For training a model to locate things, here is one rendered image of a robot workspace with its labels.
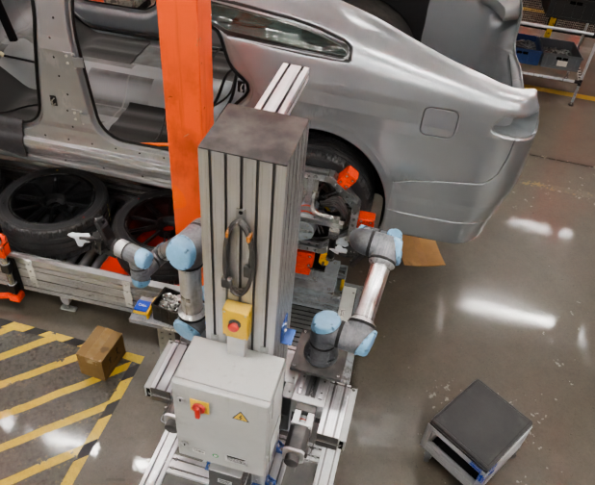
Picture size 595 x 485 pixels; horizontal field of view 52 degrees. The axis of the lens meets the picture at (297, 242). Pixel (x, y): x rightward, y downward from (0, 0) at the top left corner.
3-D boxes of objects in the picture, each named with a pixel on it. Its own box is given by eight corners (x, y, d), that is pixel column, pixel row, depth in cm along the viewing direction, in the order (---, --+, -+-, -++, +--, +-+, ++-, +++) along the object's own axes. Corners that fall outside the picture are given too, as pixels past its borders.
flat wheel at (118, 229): (223, 215, 414) (222, 187, 398) (222, 286, 365) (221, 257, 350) (123, 215, 407) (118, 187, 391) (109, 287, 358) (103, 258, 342)
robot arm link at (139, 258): (142, 275, 244) (141, 260, 238) (121, 265, 247) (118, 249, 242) (155, 264, 249) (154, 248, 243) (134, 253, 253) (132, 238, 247)
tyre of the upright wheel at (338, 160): (382, 139, 327) (263, 122, 336) (376, 163, 309) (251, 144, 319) (369, 232, 371) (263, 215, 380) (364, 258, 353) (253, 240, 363)
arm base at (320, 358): (334, 370, 259) (337, 357, 252) (299, 362, 261) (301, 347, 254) (341, 344, 270) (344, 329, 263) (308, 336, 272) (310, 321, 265)
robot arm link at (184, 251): (216, 325, 260) (213, 228, 223) (194, 349, 250) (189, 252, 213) (193, 314, 263) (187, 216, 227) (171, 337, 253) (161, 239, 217)
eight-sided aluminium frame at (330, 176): (351, 252, 350) (366, 175, 313) (350, 260, 345) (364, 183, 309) (260, 234, 356) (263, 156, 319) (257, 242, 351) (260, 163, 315)
